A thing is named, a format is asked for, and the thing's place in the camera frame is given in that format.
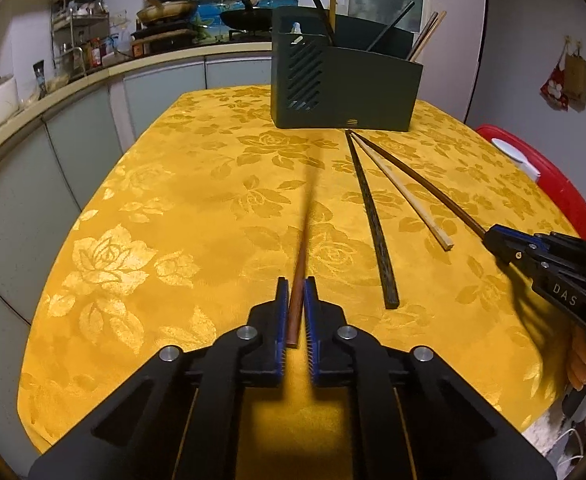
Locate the black griddle pan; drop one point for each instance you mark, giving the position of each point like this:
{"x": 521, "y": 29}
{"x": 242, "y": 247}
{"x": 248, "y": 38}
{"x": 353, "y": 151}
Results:
{"x": 163, "y": 35}

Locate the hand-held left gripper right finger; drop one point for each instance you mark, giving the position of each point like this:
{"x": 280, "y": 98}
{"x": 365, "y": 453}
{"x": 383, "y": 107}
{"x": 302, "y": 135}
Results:
{"x": 312, "y": 330}

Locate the pale green base cabinets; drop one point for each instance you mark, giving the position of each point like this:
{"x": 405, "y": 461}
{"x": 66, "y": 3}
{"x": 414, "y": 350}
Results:
{"x": 23, "y": 200}

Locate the red label sauce bottle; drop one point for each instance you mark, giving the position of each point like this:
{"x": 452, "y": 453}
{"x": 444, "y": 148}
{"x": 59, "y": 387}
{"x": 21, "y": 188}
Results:
{"x": 97, "y": 52}

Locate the black wok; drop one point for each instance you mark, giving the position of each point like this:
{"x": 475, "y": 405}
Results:
{"x": 245, "y": 17}

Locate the red plastic chair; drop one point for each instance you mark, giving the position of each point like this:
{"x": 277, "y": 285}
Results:
{"x": 573, "y": 200}

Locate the beige kitchen countertop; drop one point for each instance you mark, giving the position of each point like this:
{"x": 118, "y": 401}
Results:
{"x": 73, "y": 87}

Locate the pale wooden chopstick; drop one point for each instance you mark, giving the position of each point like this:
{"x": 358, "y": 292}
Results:
{"x": 408, "y": 195}

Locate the light brown chopstick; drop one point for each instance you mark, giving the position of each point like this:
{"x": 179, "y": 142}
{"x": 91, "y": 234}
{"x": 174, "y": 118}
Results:
{"x": 432, "y": 32}

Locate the brown hanging bag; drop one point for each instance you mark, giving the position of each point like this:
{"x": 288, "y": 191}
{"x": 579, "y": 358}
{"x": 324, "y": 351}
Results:
{"x": 577, "y": 77}

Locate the metal spice rack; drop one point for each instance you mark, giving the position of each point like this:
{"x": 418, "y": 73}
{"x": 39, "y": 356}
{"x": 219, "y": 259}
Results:
{"x": 80, "y": 15}

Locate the golden pan with lid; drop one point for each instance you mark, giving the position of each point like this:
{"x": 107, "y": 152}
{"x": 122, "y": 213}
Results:
{"x": 168, "y": 10}

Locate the red hanging decoration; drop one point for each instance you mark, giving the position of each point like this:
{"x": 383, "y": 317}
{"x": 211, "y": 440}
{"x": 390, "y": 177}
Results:
{"x": 555, "y": 85}

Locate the light bamboo chopstick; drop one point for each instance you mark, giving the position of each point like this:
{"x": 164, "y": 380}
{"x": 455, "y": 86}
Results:
{"x": 332, "y": 0}

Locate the black textured chopstick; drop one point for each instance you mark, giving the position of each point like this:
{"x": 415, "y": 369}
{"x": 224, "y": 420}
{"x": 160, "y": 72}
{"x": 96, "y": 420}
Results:
{"x": 373, "y": 220}

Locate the black gas stove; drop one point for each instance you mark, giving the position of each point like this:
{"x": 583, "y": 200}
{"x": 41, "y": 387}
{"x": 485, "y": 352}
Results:
{"x": 243, "y": 35}

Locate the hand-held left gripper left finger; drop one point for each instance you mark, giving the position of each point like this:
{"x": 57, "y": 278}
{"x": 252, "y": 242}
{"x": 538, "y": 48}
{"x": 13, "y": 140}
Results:
{"x": 283, "y": 330}

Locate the reddish brown chopstick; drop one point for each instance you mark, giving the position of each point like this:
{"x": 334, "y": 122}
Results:
{"x": 298, "y": 285}

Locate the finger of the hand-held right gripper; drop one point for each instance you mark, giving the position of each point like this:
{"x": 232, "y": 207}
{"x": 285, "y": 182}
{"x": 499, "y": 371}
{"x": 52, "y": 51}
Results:
{"x": 510, "y": 250}
{"x": 573, "y": 252}

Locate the dark green utensil holder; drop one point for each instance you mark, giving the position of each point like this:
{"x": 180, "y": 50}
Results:
{"x": 363, "y": 90}

